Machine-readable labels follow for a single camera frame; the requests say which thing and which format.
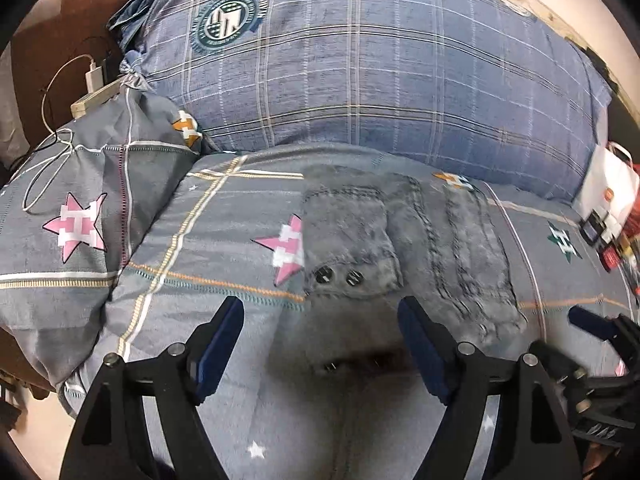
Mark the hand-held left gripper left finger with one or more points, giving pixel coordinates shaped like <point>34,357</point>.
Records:
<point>220,350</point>

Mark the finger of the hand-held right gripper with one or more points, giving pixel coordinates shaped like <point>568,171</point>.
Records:
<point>592,322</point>
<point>570,365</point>

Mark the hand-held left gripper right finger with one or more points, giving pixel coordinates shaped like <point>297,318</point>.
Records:
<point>425,355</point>

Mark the grey denim pants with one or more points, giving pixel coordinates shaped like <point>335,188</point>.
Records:
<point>350,230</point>

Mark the small red box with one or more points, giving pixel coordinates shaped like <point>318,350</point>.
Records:
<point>611,258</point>

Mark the small black device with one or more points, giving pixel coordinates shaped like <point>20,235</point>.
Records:
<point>590,230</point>

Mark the grey star print bed sheet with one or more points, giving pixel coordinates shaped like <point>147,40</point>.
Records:
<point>210,240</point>

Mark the white shopping bag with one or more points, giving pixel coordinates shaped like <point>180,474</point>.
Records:
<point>610,190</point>

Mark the grey star print pillow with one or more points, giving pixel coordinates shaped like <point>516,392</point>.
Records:
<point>50,260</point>

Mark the beige power strip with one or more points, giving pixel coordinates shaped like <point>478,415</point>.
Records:
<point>95,97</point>

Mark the blue plaid pillow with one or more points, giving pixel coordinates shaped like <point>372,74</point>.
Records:
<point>375,60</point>

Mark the white charger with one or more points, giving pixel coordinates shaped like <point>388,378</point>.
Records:
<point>94,77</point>

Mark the dark blue cloth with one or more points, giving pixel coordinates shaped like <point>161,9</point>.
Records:
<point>135,10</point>

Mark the brown bedside cabinet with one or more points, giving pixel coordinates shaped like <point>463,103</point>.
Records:
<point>60,25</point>

